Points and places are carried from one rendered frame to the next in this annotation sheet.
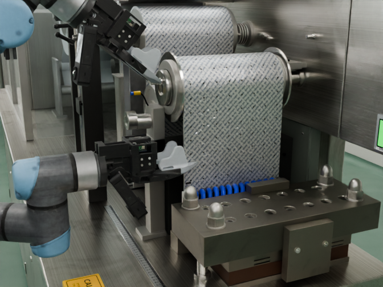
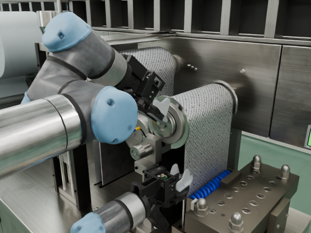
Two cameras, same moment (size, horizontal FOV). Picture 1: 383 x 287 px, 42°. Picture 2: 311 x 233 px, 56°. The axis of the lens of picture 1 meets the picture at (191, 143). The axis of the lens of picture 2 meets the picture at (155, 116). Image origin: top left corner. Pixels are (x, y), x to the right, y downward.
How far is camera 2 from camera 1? 0.55 m
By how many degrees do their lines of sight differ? 23
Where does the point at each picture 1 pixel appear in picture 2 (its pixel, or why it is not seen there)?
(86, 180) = (138, 221)
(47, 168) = (110, 224)
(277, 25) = (205, 60)
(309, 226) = (283, 209)
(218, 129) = (202, 148)
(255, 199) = (233, 193)
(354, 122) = (283, 128)
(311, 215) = (278, 199)
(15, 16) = (127, 112)
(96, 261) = not seen: outside the picture
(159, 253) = not seen: outside the picture
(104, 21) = (134, 82)
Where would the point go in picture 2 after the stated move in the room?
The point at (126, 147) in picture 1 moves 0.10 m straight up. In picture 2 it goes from (158, 182) to (158, 144)
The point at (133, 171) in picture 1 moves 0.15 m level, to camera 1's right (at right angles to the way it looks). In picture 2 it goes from (165, 200) to (217, 186)
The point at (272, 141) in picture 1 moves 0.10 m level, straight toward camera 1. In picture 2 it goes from (225, 145) to (241, 160)
